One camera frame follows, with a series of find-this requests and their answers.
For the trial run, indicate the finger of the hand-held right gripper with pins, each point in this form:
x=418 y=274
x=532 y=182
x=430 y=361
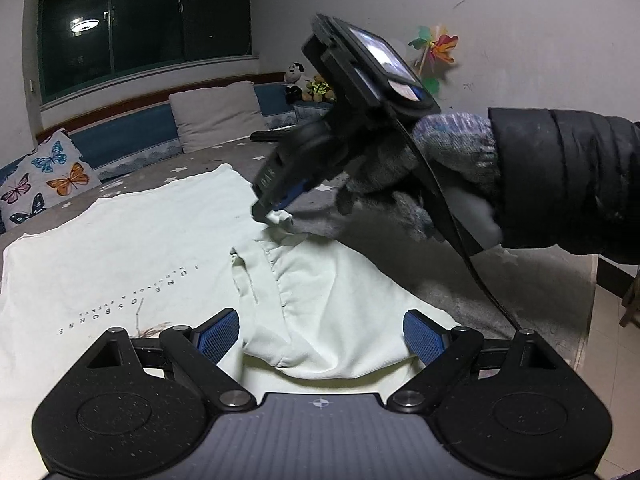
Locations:
x=291 y=196
x=272 y=180

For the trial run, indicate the person's right hand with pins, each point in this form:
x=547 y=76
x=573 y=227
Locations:
x=450 y=150

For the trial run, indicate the butterfly print pillow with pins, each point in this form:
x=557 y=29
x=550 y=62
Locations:
x=45 y=175

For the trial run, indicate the brown plush with yellow vest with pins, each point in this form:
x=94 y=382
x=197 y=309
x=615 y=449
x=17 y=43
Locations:
x=316 y=89

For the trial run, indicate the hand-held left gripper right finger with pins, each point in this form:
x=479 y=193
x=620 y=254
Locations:
x=422 y=337

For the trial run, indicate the plain beige pillow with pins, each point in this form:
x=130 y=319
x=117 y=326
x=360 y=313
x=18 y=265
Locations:
x=215 y=117

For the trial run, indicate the colourful pinwheel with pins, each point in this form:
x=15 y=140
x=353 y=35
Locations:
x=437 y=50

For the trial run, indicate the white wall outlet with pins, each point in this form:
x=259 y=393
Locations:
x=32 y=86

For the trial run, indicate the blue sofa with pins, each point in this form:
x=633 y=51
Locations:
x=125 y=135

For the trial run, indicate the green framed window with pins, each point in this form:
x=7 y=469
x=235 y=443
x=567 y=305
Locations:
x=145 y=30

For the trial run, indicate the pale green printed shirt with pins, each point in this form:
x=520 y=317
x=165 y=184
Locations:
x=125 y=240

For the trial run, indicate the wooden chair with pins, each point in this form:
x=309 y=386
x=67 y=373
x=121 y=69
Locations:
x=631 y=300

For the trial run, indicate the panda plush toy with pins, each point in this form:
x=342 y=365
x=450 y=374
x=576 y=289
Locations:
x=295 y=80

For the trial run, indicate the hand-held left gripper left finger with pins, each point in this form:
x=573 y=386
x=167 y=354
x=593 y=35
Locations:
x=218 y=337

